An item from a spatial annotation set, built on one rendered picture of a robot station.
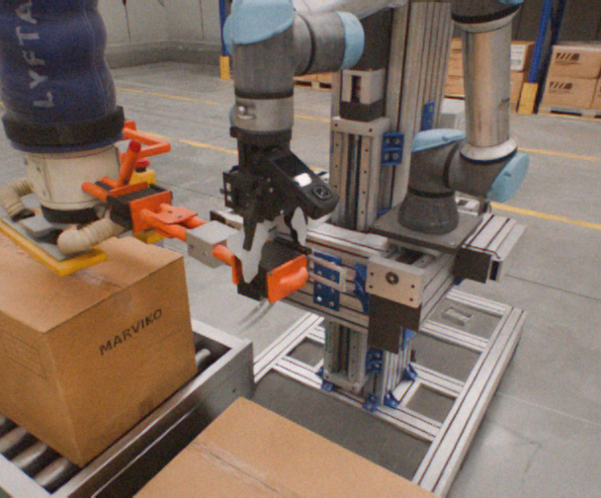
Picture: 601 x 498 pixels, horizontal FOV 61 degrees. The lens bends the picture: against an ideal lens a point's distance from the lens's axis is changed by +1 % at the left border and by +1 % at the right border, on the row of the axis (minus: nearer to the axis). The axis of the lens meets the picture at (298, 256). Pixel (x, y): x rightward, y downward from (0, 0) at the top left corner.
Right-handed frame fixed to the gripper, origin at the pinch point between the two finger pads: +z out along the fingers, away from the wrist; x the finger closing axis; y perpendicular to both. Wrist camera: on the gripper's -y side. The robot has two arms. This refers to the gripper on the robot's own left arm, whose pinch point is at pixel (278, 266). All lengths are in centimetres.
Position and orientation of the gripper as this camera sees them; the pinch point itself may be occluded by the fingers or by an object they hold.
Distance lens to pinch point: 75.3
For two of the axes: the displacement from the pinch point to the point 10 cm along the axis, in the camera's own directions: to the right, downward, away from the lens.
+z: -0.1, 8.8, 4.7
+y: -7.3, -3.2, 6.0
